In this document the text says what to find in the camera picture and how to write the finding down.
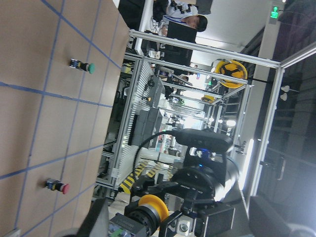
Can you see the yellow hard hat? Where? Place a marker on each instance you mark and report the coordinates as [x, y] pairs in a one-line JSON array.
[[231, 68]]

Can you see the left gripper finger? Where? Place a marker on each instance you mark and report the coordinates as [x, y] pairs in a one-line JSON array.
[[95, 224]]

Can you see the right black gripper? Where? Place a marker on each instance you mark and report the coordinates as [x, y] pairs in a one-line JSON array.
[[194, 197]]

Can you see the person in black cap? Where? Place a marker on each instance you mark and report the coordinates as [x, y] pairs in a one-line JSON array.
[[178, 12]]

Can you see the green push button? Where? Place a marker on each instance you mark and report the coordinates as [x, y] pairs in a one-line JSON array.
[[77, 64]]

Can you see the red push button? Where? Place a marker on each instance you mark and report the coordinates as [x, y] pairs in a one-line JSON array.
[[56, 185]]

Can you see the yellow push button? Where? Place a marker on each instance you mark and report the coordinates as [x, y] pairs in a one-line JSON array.
[[141, 218]]

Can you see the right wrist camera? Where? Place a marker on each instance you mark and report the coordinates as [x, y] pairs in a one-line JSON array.
[[216, 142]]

